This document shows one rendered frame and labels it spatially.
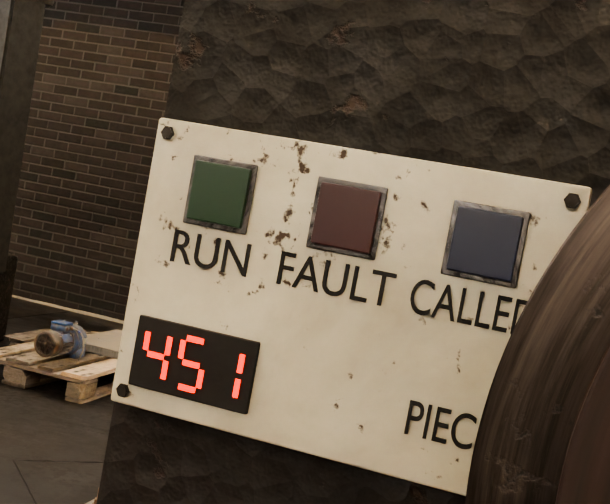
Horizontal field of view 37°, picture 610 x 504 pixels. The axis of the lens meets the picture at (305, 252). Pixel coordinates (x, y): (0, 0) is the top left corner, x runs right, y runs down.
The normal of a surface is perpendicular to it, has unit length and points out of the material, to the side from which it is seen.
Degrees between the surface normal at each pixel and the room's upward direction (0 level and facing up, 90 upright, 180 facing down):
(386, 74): 90
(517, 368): 90
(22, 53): 89
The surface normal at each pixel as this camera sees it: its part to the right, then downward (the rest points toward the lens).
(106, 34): -0.29, 0.00
